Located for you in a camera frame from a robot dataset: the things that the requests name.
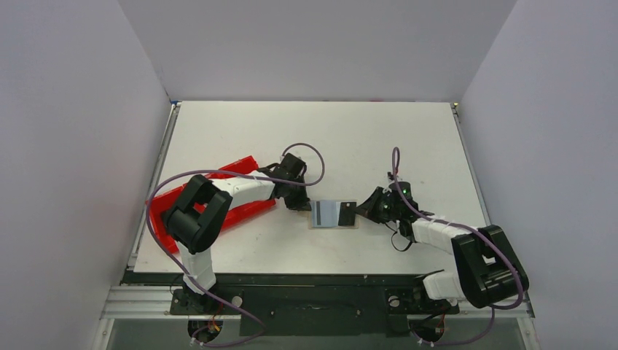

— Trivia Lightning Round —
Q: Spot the grey credit card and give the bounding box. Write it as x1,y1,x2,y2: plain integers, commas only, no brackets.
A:
310,200,338,229

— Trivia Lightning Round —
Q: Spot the beige card holder wallet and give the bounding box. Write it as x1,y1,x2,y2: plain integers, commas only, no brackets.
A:
309,200,359,230

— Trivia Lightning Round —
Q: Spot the dark credit card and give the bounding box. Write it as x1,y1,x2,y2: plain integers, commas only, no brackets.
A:
337,201,356,228

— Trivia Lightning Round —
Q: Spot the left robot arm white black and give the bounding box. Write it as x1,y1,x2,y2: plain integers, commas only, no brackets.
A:
155,153,310,314

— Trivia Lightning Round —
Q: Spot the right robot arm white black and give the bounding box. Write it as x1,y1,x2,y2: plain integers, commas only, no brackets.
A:
355,182,529,311

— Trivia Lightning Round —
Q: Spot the red plastic bin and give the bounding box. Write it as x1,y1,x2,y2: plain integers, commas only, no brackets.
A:
145,155,277,255

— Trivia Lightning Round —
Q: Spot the black loop cable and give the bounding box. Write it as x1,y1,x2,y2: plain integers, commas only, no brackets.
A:
390,222,414,253

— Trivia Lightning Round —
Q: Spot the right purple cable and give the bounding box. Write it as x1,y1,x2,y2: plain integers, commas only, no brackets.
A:
391,147,526,348

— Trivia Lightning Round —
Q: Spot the purple cable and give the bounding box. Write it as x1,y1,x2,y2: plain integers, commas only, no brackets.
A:
144,142,326,349
391,147,526,348

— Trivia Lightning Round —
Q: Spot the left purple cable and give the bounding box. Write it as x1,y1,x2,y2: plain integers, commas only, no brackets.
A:
144,142,326,349

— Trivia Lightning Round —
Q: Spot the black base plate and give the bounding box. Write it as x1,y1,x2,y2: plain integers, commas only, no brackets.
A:
168,273,461,338

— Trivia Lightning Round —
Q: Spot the aluminium frame rail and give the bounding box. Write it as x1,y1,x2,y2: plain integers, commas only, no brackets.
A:
100,284,536,321

